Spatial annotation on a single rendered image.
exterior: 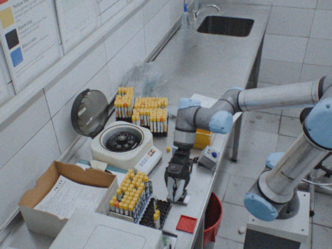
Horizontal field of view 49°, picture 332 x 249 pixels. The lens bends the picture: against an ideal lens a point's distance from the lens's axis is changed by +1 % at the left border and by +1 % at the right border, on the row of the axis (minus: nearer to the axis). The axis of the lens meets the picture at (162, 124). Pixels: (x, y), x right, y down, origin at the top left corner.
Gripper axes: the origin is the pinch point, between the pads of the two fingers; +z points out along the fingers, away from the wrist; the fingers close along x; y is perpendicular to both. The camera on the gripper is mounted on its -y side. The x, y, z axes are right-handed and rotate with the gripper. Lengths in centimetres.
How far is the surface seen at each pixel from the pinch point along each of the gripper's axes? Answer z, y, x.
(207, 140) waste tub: -14.7, 45.7, -0.8
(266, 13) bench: -103, 212, -6
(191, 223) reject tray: 12.0, 12.2, -5.6
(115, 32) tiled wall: -60, 62, 60
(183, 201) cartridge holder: 6.7, 18.4, 0.4
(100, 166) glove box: -0.4, 15.5, 36.8
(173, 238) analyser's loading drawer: 14.4, 0.5, -1.8
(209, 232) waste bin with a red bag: 36, 63, -7
